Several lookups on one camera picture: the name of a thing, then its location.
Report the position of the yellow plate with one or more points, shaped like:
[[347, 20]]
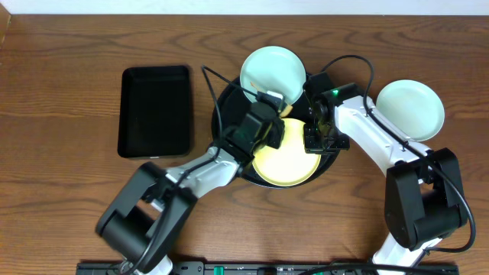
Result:
[[290, 164]]

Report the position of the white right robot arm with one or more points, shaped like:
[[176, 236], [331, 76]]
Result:
[[424, 200]]

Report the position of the green and yellow sponge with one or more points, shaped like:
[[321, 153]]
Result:
[[286, 111]]

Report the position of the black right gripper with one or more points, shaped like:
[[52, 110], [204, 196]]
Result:
[[312, 145]]

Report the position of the light green plate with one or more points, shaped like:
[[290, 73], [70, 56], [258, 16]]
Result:
[[274, 69], [413, 107]]

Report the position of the round black tray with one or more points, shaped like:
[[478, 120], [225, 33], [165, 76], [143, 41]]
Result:
[[234, 105]]

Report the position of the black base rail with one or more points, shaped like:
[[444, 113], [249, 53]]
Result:
[[200, 268]]

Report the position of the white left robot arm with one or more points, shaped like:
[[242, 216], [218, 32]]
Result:
[[145, 218]]

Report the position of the black rectangular water tray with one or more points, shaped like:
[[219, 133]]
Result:
[[156, 112]]

